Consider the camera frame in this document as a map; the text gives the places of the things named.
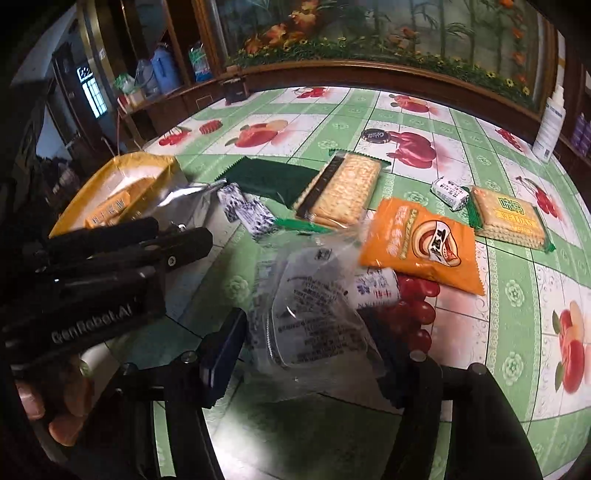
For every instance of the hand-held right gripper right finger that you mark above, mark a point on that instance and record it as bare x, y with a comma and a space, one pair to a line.
392, 387

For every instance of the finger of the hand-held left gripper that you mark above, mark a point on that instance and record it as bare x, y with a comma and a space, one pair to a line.
106, 236
184, 247

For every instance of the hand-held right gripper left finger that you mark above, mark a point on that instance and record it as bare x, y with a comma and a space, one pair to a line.
226, 355

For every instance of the yellow cardboard box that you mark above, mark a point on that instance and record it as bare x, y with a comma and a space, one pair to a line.
92, 194

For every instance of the clear plastic grey packet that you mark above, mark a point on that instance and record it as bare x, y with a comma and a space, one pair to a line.
309, 314

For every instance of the white candy blue print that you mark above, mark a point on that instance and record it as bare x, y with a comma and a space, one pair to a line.
374, 286

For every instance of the cracker packet green trim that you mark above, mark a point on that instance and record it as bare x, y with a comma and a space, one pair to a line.
341, 189

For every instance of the person's left hand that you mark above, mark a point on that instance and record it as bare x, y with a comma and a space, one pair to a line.
64, 424

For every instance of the orange packet black label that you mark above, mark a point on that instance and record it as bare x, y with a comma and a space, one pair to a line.
117, 205

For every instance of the silver foil packet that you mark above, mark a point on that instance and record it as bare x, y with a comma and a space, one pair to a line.
184, 203

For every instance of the blue white patterned candy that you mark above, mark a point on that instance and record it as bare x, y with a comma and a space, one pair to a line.
258, 221
233, 201

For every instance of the dark green packet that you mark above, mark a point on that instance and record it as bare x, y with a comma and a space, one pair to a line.
263, 177

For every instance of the small cardboard box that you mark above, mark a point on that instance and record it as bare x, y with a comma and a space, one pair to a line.
135, 98

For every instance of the barred window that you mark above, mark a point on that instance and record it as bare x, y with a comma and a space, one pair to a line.
92, 92

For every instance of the green fruit print tablecloth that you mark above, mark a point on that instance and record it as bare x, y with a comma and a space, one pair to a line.
508, 300

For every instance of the orange packet round brown logo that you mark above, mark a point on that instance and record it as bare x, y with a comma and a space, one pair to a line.
415, 240

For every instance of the green white packet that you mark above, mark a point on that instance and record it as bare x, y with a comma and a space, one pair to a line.
123, 84

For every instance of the grey blue water jug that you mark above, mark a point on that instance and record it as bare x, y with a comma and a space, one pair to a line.
145, 77

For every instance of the small dark jar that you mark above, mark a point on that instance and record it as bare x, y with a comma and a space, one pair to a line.
235, 90

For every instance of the blue thermos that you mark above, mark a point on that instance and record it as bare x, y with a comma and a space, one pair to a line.
165, 69

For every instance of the green white plastic bag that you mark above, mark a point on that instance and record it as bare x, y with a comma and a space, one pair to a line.
201, 61

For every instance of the white candy dark print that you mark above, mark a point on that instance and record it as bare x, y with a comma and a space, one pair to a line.
448, 193

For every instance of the green yellow label cracker packet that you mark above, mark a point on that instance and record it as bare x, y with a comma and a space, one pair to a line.
508, 217

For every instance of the glass flower display cabinet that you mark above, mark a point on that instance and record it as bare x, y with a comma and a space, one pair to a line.
369, 27

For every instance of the white spray bottle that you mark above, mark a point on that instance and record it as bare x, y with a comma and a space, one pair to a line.
549, 124

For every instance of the purple bottle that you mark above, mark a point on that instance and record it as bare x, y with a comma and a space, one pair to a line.
578, 131
587, 137

